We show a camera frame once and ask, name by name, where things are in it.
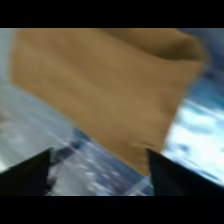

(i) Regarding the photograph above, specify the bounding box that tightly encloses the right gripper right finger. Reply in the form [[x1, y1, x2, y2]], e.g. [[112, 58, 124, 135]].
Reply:
[[146, 148, 224, 197]]

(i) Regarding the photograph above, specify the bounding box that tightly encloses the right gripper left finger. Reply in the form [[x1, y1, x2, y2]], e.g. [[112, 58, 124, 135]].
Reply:
[[0, 148, 53, 197]]

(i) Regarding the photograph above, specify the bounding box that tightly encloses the brown garment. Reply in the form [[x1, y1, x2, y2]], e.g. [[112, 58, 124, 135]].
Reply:
[[9, 28, 210, 177]]

